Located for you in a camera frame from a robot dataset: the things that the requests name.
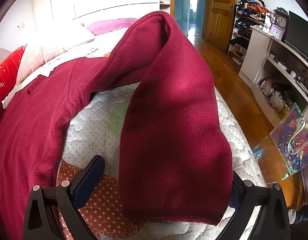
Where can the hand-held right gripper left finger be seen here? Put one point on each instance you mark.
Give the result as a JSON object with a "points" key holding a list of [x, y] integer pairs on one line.
{"points": [[87, 182]]}

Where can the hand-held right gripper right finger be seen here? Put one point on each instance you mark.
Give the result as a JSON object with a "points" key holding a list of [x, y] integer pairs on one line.
{"points": [[235, 198]]}

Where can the maroon fleece sweater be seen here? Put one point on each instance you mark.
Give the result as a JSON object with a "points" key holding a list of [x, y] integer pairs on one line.
{"points": [[169, 105]]}

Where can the open clothes rack shelf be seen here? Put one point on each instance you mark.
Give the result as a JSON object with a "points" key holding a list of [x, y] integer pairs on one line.
{"points": [[240, 37]]}

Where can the pile of assorted clothes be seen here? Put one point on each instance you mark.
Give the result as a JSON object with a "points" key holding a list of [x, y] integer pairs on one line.
{"points": [[251, 7]]}

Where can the patchwork quilted bedspread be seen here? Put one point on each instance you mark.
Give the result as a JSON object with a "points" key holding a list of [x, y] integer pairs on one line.
{"points": [[94, 130]]}

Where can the holographic tote bag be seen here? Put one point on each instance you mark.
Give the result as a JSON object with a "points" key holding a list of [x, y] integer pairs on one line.
{"points": [[291, 140]]}

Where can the red printed quilt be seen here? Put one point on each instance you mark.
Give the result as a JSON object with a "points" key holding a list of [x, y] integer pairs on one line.
{"points": [[6, 72]]}

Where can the waffle-textured pillow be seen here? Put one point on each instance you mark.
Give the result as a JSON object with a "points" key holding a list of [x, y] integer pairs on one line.
{"points": [[51, 47]]}

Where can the cluttered white side table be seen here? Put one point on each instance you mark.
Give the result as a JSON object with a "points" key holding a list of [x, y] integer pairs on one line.
{"points": [[256, 55]]}

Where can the magenta fuzzy blanket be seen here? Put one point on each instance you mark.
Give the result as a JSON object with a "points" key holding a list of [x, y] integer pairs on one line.
{"points": [[109, 26]]}

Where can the purple square clock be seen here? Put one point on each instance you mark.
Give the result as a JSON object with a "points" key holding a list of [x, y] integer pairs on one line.
{"points": [[277, 32]]}

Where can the black flat screen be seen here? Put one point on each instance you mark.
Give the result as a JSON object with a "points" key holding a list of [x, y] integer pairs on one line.
{"points": [[298, 32]]}

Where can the dark ornate clock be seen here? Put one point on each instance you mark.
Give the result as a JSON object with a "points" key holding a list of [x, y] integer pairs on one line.
{"points": [[281, 18]]}

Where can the wooden panel door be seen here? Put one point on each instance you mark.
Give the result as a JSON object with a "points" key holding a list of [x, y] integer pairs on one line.
{"points": [[218, 10]]}

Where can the blue pleated curtain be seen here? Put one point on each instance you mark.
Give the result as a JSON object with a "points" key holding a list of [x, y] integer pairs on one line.
{"points": [[181, 5]]}

